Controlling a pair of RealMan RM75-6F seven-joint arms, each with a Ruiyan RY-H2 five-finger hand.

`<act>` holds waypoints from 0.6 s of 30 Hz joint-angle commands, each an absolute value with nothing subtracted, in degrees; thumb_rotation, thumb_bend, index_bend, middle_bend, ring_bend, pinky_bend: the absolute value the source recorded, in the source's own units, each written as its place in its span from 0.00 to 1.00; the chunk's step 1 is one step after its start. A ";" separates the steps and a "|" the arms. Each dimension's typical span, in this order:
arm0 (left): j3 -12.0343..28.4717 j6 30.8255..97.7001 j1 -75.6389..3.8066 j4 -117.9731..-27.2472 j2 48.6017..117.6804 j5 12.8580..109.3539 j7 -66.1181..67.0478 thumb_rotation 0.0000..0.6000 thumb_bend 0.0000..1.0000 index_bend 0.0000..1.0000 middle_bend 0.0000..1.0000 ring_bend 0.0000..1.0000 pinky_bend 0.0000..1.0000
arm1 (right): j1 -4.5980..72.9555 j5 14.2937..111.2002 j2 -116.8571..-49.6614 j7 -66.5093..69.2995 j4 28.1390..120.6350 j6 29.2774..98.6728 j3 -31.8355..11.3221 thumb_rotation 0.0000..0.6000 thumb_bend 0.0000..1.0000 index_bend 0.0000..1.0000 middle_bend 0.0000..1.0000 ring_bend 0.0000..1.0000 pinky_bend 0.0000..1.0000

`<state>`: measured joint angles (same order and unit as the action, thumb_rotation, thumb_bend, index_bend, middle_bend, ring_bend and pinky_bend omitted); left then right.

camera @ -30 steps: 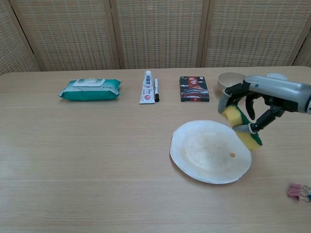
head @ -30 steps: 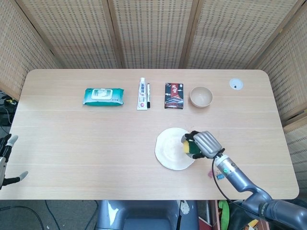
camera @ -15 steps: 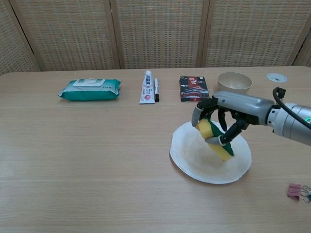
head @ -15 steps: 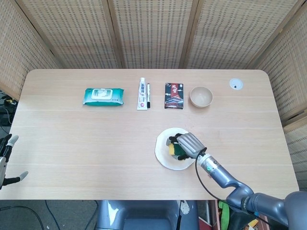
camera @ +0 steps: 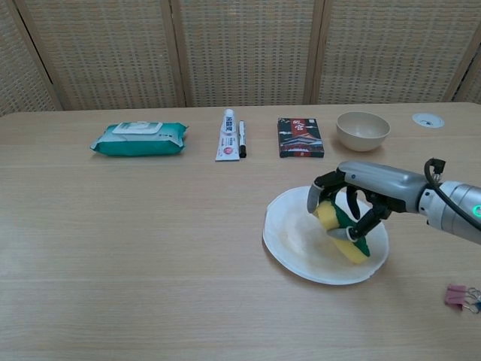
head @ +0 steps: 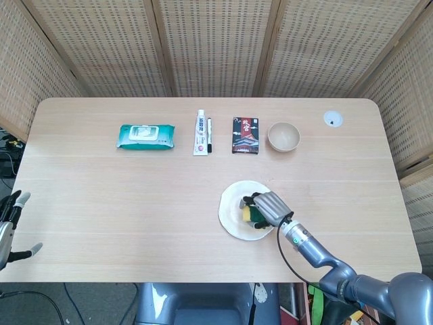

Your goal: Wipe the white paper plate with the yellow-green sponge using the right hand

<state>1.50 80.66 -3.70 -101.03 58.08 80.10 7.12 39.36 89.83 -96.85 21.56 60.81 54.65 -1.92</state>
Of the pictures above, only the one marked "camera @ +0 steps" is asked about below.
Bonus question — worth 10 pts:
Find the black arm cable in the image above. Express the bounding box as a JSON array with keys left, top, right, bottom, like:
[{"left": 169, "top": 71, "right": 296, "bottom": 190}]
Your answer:
[{"left": 423, "top": 157, "right": 481, "bottom": 234}]

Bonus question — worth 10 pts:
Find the white table cable grommet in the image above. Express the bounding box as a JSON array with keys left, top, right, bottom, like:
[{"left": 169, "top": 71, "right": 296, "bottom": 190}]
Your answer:
[{"left": 412, "top": 113, "right": 445, "bottom": 129}]

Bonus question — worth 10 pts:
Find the beige bowl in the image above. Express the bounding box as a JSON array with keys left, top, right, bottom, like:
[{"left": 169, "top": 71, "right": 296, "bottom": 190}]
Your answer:
[{"left": 335, "top": 111, "right": 391, "bottom": 153}]

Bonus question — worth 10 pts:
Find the dark playing card box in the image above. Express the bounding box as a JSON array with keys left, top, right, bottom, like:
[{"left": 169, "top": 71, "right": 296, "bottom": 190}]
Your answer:
[{"left": 277, "top": 117, "right": 325, "bottom": 159}]

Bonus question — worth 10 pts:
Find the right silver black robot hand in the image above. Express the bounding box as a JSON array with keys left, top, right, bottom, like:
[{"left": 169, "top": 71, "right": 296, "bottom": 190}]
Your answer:
[{"left": 306, "top": 160, "right": 428, "bottom": 241}]

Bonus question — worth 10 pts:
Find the black marker pen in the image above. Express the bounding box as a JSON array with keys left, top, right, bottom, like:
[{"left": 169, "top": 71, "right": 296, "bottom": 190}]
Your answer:
[{"left": 237, "top": 120, "right": 248, "bottom": 159}]

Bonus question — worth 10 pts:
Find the white round plate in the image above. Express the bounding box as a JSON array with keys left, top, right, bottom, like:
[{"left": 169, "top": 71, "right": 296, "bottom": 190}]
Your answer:
[{"left": 262, "top": 184, "right": 389, "bottom": 286}]

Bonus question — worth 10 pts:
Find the green wet wipes pack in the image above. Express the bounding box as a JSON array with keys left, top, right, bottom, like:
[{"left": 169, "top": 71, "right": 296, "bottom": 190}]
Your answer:
[{"left": 89, "top": 120, "right": 190, "bottom": 157}]

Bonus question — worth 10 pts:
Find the white toothpaste tube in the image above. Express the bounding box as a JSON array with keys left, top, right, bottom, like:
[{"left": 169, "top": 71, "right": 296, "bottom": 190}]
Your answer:
[{"left": 214, "top": 108, "right": 241, "bottom": 162}]

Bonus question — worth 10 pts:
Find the pink binder clip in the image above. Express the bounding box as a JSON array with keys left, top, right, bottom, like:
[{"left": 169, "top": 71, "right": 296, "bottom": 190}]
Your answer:
[{"left": 444, "top": 284, "right": 469, "bottom": 310}]

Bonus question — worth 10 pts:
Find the yellow green sponge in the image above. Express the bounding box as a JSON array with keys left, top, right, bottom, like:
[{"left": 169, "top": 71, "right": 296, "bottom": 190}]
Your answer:
[{"left": 313, "top": 200, "right": 372, "bottom": 265}]

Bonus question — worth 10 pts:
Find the woven folding screen panel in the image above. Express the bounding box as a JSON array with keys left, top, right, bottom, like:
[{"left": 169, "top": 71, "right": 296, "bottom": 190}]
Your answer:
[
  {"left": 168, "top": 0, "right": 326, "bottom": 108},
  {"left": 13, "top": 0, "right": 187, "bottom": 112},
  {"left": 311, "top": 0, "right": 481, "bottom": 106},
  {"left": 450, "top": 37, "right": 481, "bottom": 105},
  {"left": 0, "top": 0, "right": 63, "bottom": 117}
]

